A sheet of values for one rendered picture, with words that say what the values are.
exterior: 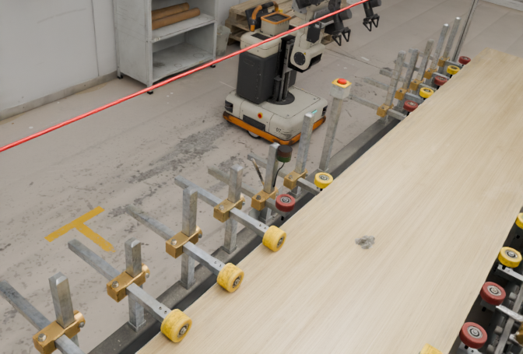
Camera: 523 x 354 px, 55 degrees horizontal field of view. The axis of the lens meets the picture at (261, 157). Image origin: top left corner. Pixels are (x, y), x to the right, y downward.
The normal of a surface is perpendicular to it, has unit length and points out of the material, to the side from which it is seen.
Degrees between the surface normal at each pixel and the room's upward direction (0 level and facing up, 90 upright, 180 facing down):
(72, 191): 0
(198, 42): 90
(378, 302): 0
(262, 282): 0
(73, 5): 90
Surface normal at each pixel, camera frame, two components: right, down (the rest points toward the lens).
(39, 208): 0.11, -0.82
